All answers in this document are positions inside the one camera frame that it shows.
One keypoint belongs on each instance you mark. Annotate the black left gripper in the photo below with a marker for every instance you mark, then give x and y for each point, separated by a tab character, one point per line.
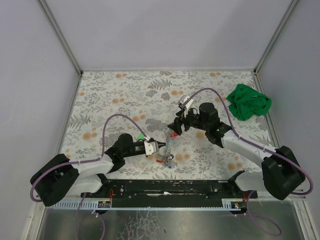
142	148

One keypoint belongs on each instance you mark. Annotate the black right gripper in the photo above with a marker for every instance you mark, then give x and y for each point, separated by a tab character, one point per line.
184	119

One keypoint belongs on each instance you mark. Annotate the grey crescent keyring holder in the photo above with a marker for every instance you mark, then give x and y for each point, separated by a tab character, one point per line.
167	158

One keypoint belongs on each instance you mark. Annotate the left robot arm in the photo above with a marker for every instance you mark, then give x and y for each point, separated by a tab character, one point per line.
61	177

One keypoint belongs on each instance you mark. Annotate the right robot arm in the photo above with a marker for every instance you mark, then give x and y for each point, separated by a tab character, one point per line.
280	175

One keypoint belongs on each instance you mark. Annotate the floral table mat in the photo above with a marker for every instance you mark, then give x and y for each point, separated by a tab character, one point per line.
111	103

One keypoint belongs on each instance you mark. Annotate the green crumpled cloth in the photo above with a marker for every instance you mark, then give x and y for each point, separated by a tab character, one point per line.
246	102

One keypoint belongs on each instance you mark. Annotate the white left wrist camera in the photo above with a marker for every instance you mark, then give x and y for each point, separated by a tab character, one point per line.
150	146

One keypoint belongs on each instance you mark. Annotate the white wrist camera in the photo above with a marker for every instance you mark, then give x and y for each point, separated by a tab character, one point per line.
150	146
185	104

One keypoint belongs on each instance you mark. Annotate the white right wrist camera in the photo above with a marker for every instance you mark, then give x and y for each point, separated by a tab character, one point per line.
185	104

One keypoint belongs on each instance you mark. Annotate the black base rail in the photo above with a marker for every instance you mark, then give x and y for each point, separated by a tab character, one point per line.
166	194

